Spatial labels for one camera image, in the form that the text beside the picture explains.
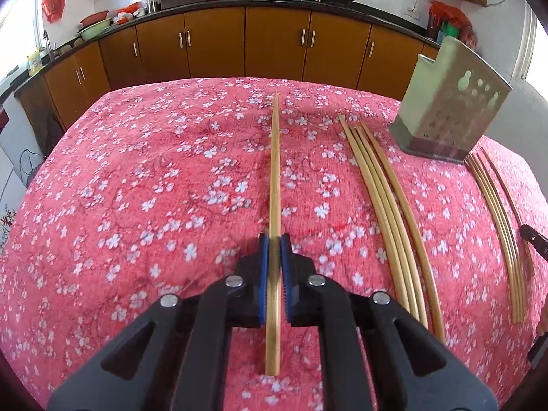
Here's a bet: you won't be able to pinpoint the bamboo chopstick of group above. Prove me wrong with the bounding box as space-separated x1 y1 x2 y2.
350 127 428 326
338 115 418 318
352 127 428 327
360 121 446 343

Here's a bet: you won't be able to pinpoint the brown lower kitchen cabinets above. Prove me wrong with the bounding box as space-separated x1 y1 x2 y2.
15 5 438 151

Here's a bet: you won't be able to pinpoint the grey perforated utensil holder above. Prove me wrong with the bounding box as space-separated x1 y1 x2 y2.
389 37 512 163

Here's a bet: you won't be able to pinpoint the pink floral tablecloth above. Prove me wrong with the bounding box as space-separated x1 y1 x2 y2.
1 78 547 404

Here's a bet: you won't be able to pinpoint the red bags on counter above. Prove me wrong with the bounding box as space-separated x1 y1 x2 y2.
426 0 477 49

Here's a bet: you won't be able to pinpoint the yellow detergent bottle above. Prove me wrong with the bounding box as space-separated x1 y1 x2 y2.
27 50 43 77

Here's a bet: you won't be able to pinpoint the green basin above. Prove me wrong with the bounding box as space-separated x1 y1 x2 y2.
78 18 111 42

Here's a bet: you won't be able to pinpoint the red basin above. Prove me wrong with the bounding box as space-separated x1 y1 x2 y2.
80 10 109 28

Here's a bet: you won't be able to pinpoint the red plastic bag on wall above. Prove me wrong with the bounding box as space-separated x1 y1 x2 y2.
42 0 66 23

